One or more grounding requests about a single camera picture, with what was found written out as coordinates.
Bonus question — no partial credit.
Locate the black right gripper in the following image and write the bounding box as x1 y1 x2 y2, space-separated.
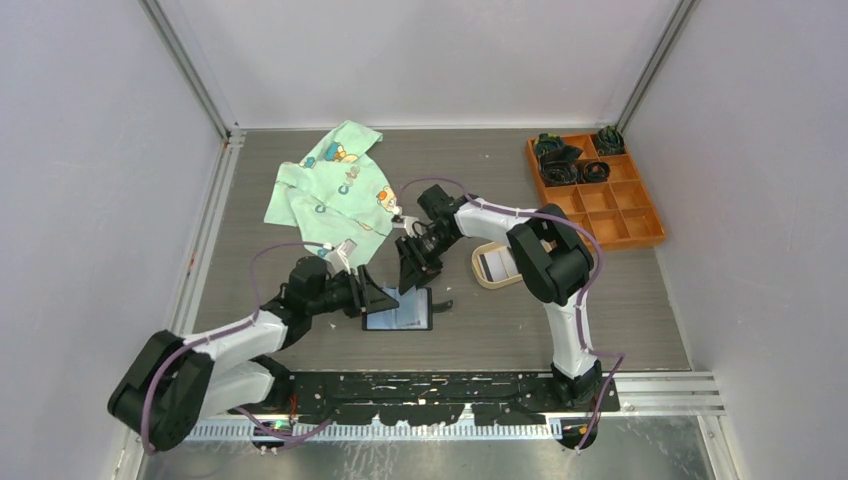
395 227 459 296

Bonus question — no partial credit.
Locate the white striped credit card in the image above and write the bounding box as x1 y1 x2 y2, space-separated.
478 246 521 284

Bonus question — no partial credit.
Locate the aluminium front rail frame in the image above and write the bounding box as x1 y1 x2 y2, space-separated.
149 372 725 451

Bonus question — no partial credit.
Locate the black leather card holder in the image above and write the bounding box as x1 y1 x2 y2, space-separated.
362 287 454 331

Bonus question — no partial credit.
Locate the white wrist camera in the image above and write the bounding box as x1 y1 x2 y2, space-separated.
391 206 420 237
324 239 357 274

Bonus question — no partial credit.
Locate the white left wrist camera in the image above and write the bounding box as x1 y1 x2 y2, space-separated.
324 239 357 274

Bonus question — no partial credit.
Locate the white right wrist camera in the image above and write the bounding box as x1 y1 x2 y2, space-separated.
391 206 420 237

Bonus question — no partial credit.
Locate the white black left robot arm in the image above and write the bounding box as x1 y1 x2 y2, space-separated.
107 256 399 452

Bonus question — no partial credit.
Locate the green cartoon print cloth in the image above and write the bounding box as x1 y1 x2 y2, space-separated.
264 120 399 266

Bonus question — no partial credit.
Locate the dark rolled belt front right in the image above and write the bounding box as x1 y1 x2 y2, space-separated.
578 161 611 184

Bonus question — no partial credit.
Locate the dark rolled belt back left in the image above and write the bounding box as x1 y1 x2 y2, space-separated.
534 133 583 163

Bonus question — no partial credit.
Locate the dark rolled belt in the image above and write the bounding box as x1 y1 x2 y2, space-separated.
539 160 580 187
534 133 583 163
578 161 611 184
591 125 626 157

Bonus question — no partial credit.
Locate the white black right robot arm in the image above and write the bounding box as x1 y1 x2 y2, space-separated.
390 185 602 411

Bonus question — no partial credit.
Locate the orange compartment organizer box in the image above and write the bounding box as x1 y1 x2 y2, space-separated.
525 132 666 251

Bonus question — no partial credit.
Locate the beige oval tray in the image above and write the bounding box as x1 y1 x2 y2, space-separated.
471 242 523 290

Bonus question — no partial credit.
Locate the dark rolled belt back right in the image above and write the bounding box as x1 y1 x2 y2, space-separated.
591 125 626 157

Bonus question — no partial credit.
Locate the dark rolled belt front left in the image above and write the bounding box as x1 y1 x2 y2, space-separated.
539 160 580 187

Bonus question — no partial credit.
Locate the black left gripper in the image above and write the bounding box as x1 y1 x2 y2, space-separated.
307 264 398 318

